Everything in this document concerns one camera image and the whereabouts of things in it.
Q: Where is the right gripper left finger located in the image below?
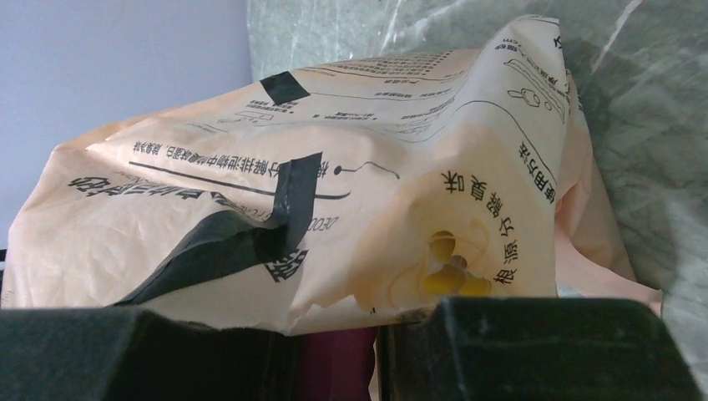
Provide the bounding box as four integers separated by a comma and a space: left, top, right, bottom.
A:
1, 307, 297, 400

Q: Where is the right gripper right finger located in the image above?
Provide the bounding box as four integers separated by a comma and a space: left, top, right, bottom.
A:
377, 297, 700, 400

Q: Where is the magenta plastic scoop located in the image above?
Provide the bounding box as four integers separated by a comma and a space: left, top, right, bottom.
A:
294, 327, 377, 400

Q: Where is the pink cat litter bag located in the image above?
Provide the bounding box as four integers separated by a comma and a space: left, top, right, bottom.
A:
2, 15, 662, 334

